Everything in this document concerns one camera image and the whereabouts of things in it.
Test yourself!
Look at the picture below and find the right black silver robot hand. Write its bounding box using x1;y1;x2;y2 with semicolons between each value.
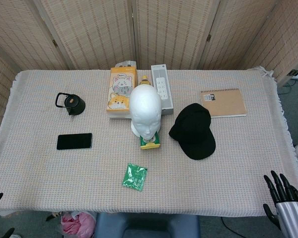
262;170;298;238

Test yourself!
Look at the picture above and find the black baseball cap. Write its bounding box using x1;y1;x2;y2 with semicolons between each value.
168;103;217;161

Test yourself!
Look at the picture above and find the white foam mannequin head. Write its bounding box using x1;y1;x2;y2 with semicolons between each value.
129;85;162;139

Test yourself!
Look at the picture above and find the woven checked tablecloth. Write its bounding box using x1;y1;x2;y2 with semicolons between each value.
0;66;298;219

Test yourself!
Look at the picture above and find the pink plastic bag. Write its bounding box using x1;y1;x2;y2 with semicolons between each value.
61;211;97;238

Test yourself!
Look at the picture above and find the black smartphone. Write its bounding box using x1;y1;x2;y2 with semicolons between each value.
56;132;93;150

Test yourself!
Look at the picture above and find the kraft spiral notebook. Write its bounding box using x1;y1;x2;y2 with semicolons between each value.
200;87;247;119

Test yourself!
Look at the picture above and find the green tea sachet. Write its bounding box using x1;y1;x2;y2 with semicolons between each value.
121;163;149;192

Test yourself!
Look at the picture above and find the blue padded seat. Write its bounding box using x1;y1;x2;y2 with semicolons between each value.
94;212;201;238

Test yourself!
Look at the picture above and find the green yellow lidded box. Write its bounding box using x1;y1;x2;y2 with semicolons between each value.
139;131;161;151

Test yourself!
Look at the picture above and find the orange cat tissue pack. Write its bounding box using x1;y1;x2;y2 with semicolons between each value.
106;66;137;119

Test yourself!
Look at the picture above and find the grey power strip box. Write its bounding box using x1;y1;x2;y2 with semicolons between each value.
150;64;174;117

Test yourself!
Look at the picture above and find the grey patterned tissue pack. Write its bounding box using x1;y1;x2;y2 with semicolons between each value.
115;60;138;69

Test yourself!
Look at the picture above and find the woven folding screen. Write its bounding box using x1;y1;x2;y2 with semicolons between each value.
0;0;298;129

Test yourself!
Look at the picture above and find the black floor cable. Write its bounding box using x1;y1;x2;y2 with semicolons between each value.
221;217;241;238

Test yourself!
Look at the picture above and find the black kettle with handle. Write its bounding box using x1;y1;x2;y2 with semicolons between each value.
55;92;86;117

